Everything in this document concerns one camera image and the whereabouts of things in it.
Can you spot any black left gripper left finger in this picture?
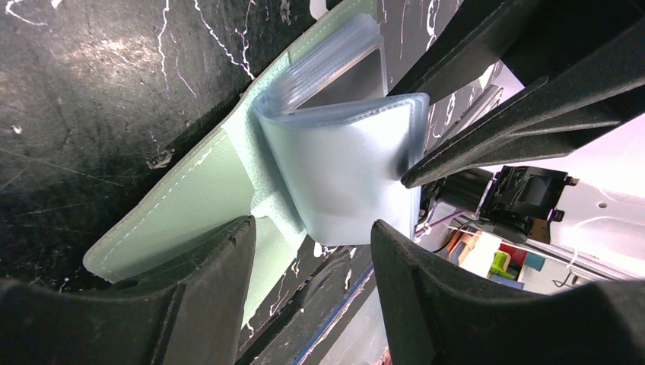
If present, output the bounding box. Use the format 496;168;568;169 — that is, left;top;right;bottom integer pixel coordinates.
1;216;256;364

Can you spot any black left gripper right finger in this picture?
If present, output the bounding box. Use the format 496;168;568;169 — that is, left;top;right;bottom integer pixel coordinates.
370;220;644;364

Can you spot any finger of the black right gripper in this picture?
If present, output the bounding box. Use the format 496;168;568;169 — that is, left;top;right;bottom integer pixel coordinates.
401;21;644;189
389;1;546;97

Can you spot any mint green card holder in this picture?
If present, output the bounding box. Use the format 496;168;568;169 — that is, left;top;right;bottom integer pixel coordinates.
83;1;429;325

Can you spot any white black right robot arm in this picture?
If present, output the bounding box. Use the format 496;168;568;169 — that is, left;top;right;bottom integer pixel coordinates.
392;1;644;271

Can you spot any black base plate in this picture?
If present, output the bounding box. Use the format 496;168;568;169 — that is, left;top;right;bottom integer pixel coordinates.
235;239;372;364

